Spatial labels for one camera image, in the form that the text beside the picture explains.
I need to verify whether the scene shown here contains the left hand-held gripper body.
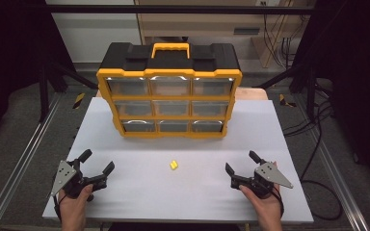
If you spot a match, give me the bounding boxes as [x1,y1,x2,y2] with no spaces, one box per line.
[49,157,109,202]

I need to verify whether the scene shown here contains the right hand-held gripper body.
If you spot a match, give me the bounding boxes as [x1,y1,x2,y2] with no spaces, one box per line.
[230,161,294,200]

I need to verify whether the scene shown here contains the clear plastic drawer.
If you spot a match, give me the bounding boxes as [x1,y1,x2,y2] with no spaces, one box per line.
[106,77,149,96]

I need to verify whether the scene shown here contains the yellow and black organizer cabinet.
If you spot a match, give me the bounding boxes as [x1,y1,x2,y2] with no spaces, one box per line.
[95,41,244,140]

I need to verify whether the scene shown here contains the person's left hand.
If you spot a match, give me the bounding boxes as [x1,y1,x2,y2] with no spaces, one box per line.
[57,184,94,223]

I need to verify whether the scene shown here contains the person's right hand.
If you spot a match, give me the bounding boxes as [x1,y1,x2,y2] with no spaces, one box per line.
[239,184,285,223]

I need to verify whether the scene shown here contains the black and yellow striped tape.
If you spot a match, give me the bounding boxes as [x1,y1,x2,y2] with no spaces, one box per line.
[72,92,87,110]
[278,93,297,109]

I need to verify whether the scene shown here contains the wooden board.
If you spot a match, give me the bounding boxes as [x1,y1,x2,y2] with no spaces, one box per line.
[234,87,268,101]

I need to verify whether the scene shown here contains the grid of clear drawers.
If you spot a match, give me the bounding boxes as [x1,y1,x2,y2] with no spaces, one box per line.
[106,76,235,133]

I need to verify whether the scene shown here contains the black metal stand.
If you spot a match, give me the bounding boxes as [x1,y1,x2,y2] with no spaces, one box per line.
[38,61,99,123]
[254,64,318,123]

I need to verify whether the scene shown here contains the black curtain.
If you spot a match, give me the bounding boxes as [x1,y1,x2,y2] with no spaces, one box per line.
[288,0,370,193]
[0,0,76,145]

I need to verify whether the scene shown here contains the white panel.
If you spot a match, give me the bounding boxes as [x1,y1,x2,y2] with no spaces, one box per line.
[44,0,143,64]

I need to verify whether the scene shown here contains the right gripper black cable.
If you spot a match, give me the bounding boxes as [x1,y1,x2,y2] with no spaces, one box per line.
[271,186,285,219]

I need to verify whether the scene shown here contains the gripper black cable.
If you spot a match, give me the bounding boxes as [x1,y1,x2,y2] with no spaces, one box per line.
[271,186,285,219]
[53,193,63,223]

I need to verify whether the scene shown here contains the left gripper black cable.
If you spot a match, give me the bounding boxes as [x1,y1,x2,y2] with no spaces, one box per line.
[53,193,63,223]

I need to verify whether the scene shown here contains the black floor cable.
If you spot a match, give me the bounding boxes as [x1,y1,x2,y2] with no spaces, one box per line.
[282,81,345,222]

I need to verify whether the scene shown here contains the hanging black cables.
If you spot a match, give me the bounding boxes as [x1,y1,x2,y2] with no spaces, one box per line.
[262,13,304,70]

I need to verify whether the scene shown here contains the dark grey desk handle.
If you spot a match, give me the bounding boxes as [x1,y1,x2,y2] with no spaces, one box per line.
[233,27,261,36]

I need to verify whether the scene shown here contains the yellow carrying handle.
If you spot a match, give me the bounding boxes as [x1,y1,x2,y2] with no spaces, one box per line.
[150,42,191,60]

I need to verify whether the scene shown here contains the black horizontal frame bar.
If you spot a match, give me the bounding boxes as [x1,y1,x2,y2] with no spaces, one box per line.
[44,4,316,15]

